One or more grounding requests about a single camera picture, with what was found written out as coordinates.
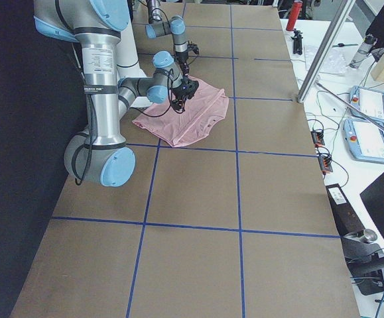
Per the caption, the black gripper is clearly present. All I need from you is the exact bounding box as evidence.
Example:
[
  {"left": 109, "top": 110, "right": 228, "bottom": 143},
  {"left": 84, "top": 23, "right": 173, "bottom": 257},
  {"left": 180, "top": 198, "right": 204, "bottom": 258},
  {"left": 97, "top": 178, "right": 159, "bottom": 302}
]
[
  {"left": 172, "top": 76, "right": 199, "bottom": 113},
  {"left": 174, "top": 50, "right": 190, "bottom": 76}
]

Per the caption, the pink Snoopy t-shirt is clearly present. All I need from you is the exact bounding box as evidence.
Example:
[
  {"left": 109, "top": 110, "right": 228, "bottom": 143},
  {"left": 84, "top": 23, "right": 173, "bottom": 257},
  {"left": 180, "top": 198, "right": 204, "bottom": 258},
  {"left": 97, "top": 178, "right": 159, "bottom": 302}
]
[{"left": 132, "top": 78, "right": 229, "bottom": 148}]

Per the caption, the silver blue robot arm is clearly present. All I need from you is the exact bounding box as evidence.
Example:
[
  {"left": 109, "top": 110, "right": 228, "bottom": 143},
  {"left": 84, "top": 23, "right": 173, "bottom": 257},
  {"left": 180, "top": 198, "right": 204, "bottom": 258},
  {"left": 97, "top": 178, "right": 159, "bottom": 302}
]
[
  {"left": 34, "top": 1, "right": 198, "bottom": 187},
  {"left": 145, "top": 1, "right": 196, "bottom": 76}
]

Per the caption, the small black tripod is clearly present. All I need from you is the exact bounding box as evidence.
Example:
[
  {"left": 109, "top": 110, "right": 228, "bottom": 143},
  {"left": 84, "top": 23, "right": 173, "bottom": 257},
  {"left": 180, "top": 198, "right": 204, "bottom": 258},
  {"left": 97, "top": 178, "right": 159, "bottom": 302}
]
[{"left": 292, "top": 29, "right": 303, "bottom": 55}]

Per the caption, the red bottle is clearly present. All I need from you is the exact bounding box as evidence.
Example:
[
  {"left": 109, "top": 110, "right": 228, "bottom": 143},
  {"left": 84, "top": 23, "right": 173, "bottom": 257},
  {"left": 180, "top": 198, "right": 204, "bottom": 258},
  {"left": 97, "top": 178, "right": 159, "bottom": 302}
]
[{"left": 286, "top": 0, "right": 303, "bottom": 32}]

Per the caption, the upper orange black connector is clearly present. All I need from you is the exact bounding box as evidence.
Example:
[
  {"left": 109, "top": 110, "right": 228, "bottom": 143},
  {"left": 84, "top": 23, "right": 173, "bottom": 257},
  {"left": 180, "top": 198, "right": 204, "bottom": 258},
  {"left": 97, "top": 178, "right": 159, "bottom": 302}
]
[{"left": 310, "top": 129, "right": 325, "bottom": 147}]

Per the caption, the orange black connector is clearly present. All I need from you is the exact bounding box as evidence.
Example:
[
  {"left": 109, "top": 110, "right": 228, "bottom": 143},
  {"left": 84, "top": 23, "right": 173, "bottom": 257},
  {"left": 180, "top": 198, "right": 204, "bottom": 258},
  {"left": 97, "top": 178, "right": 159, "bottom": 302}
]
[
  {"left": 310, "top": 129, "right": 325, "bottom": 147},
  {"left": 318, "top": 152, "right": 333, "bottom": 175}
]

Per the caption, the clear plastic bag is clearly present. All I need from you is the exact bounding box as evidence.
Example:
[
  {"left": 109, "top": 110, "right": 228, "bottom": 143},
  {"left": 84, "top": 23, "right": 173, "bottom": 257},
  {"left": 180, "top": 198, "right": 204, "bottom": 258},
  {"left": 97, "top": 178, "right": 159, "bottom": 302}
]
[{"left": 303, "top": 45, "right": 348, "bottom": 75}]

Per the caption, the lower orange black connector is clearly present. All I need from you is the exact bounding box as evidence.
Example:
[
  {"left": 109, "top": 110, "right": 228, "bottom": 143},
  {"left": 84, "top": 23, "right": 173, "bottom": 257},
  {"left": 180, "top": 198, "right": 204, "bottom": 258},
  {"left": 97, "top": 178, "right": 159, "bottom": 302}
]
[{"left": 318, "top": 152, "right": 333, "bottom": 175}]

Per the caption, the lower blue teach pendant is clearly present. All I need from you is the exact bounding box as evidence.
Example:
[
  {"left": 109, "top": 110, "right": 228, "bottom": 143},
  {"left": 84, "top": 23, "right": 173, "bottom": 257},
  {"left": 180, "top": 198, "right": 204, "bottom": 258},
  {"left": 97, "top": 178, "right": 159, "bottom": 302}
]
[{"left": 343, "top": 119, "right": 384, "bottom": 164}]

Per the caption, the blue teach pendant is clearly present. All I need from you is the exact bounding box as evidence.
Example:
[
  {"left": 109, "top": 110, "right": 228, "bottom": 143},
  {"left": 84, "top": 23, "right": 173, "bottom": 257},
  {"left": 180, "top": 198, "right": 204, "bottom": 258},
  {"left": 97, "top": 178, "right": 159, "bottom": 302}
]
[
  {"left": 343, "top": 119, "right": 384, "bottom": 164},
  {"left": 349, "top": 85, "right": 384, "bottom": 124}
]

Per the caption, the upper blue teach pendant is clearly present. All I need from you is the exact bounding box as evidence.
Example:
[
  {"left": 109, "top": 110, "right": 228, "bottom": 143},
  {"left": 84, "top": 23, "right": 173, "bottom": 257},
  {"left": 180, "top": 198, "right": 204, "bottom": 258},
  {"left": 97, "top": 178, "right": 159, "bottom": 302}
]
[{"left": 349, "top": 85, "right": 384, "bottom": 124}]

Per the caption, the black box with white label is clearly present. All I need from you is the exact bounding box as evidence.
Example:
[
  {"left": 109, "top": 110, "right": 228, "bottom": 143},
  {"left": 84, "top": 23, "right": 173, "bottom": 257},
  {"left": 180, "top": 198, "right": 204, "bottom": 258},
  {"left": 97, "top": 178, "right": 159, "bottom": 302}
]
[{"left": 326, "top": 184, "right": 365, "bottom": 237}]

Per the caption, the metal rod with green tip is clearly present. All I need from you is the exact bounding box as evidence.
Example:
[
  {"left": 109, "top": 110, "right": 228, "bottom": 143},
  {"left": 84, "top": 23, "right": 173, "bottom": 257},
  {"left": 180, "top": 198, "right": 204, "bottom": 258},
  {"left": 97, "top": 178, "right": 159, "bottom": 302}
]
[{"left": 316, "top": 81, "right": 384, "bottom": 152}]

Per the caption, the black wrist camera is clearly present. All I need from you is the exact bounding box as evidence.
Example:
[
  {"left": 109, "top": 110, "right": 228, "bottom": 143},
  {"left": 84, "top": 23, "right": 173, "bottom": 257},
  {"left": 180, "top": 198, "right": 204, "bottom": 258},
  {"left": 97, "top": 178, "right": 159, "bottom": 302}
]
[{"left": 188, "top": 43, "right": 200, "bottom": 56}]

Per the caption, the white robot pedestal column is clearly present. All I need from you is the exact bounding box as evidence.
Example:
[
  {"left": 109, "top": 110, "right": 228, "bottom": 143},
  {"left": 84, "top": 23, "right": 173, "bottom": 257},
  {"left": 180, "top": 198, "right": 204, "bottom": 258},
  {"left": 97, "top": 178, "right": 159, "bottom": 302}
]
[{"left": 115, "top": 19, "right": 153, "bottom": 109}]

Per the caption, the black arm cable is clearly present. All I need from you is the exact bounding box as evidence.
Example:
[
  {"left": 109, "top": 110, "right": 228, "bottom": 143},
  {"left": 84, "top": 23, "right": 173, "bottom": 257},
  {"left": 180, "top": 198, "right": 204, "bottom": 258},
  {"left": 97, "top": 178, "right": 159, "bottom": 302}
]
[{"left": 74, "top": 66, "right": 179, "bottom": 186}]

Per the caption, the aluminium frame post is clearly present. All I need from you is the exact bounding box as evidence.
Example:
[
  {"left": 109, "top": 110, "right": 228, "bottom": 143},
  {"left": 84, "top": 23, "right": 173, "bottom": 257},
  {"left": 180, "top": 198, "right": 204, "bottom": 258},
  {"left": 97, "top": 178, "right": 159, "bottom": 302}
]
[{"left": 297, "top": 0, "right": 355, "bottom": 103}]

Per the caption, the black clamp mount with knob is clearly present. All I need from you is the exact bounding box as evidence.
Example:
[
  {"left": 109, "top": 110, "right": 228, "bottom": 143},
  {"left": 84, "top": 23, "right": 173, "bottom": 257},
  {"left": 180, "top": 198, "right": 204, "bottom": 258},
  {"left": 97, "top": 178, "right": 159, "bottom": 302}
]
[{"left": 341, "top": 229, "right": 384, "bottom": 296}]

